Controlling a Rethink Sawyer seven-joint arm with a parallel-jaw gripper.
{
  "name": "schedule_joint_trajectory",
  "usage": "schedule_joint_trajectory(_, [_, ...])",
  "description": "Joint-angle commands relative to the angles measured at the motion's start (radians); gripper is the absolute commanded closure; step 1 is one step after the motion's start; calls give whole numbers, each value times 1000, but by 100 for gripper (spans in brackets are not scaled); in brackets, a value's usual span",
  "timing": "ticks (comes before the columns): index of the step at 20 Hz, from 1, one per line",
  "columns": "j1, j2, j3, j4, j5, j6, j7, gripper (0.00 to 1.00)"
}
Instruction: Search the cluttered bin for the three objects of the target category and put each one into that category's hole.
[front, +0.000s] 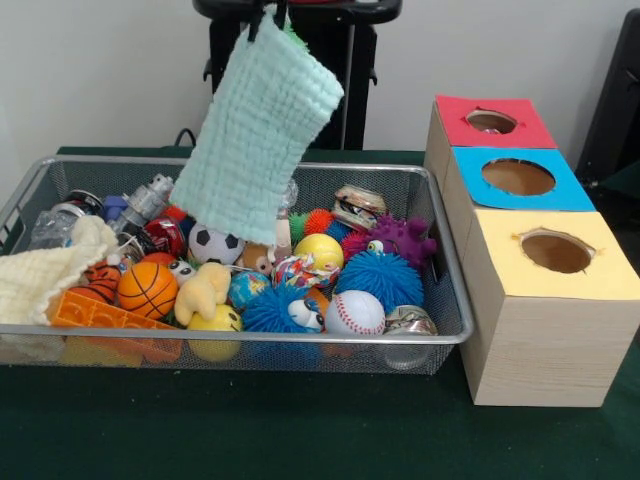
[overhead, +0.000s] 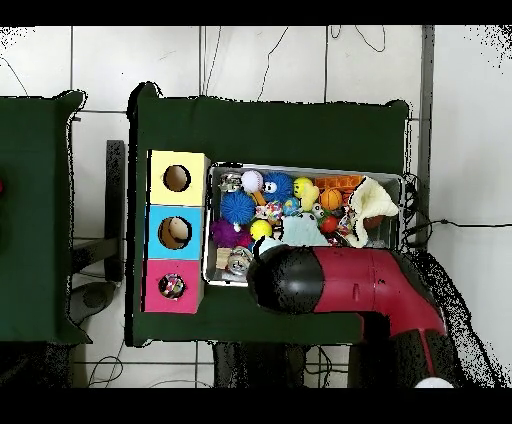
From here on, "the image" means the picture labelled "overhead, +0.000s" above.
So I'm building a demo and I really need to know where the small colourful knotted cloth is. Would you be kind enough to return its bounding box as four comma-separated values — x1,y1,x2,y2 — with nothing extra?
255,200,284,223

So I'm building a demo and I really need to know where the mint green waffle cloth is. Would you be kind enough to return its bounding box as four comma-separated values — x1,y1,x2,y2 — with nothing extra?
255,211,331,257

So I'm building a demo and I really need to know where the colourful dotted cloth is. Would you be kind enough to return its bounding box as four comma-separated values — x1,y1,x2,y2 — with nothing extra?
158,273,186,300

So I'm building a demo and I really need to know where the wooden box with three holes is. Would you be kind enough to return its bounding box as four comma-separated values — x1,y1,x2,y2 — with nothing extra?
140,149,212,314

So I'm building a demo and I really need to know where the yellow rubber ball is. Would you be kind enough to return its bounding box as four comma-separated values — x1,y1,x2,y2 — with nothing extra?
249,218,274,242

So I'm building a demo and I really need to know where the blue spiky rubber ball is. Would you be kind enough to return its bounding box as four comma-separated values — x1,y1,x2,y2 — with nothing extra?
219,190,257,225
261,171,295,204

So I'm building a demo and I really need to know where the white toy baseball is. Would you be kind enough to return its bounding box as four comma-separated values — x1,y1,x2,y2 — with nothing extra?
240,170,264,194

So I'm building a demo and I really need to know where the purple spiky rubber toy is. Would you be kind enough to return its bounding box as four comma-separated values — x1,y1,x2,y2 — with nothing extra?
210,218,253,249

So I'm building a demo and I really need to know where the crushed silver can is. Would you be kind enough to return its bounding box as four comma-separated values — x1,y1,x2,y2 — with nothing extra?
218,172,243,193

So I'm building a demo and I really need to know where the orange toy basketball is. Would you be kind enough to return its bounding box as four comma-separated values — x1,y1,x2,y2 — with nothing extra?
319,187,344,212

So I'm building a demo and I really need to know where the orange plastic building block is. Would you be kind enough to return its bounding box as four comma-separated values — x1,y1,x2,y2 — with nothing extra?
313,174,365,194

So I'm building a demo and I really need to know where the cream knitted cloth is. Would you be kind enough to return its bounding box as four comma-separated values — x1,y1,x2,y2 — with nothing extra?
344,175,400,249

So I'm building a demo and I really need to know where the black upright panel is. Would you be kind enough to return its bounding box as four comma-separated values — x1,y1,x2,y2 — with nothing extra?
104,139,126,282

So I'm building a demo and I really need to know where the grey round floor object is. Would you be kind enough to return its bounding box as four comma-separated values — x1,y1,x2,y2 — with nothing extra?
69,280,118,326

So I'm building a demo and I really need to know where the dark green side table cloth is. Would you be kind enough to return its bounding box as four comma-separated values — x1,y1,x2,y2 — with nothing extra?
0,90,92,346

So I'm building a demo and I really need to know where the silver wire mesh bin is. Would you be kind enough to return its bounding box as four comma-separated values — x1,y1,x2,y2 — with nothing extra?
202,161,404,287

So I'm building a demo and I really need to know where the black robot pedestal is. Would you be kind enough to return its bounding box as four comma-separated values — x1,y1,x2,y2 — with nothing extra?
211,341,309,389

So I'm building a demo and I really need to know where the black cable with plug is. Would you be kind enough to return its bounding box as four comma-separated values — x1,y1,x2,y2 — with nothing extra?
403,217,512,247

